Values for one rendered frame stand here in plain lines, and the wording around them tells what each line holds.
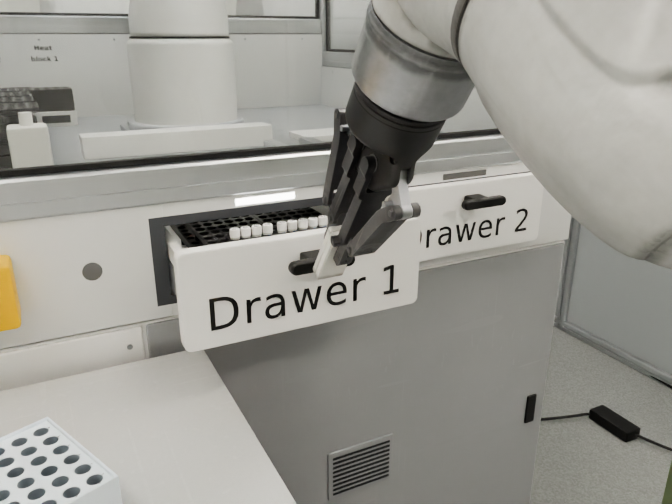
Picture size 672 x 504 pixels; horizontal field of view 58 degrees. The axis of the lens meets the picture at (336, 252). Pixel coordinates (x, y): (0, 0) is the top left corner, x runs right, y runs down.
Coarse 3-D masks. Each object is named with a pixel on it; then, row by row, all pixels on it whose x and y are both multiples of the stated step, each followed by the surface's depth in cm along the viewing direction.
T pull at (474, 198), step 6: (468, 198) 88; (474, 198) 87; (480, 198) 87; (486, 198) 87; (492, 198) 87; (498, 198) 87; (504, 198) 88; (462, 204) 86; (468, 204) 85; (474, 204) 86; (480, 204) 86; (486, 204) 87; (492, 204) 87; (498, 204) 88
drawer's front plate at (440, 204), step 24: (432, 192) 86; (456, 192) 88; (480, 192) 90; (504, 192) 92; (528, 192) 95; (432, 216) 88; (456, 216) 90; (480, 216) 92; (504, 216) 94; (528, 216) 96; (432, 240) 89; (456, 240) 91; (480, 240) 93; (504, 240) 95; (528, 240) 98
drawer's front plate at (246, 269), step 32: (416, 224) 72; (192, 256) 60; (224, 256) 62; (256, 256) 64; (288, 256) 65; (384, 256) 71; (416, 256) 73; (192, 288) 61; (224, 288) 63; (256, 288) 65; (288, 288) 66; (352, 288) 70; (384, 288) 72; (416, 288) 75; (192, 320) 62; (224, 320) 64; (256, 320) 66; (288, 320) 68; (320, 320) 70
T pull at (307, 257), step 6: (306, 252) 65; (312, 252) 65; (318, 252) 65; (300, 258) 65; (306, 258) 64; (312, 258) 63; (354, 258) 65; (294, 264) 62; (300, 264) 62; (306, 264) 62; (312, 264) 63; (348, 264) 65; (294, 270) 62; (300, 270) 62; (306, 270) 63; (312, 270) 63
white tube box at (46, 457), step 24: (24, 432) 55; (48, 432) 55; (0, 456) 51; (24, 456) 51; (48, 456) 51; (72, 456) 52; (0, 480) 49; (24, 480) 49; (48, 480) 49; (72, 480) 49; (96, 480) 50
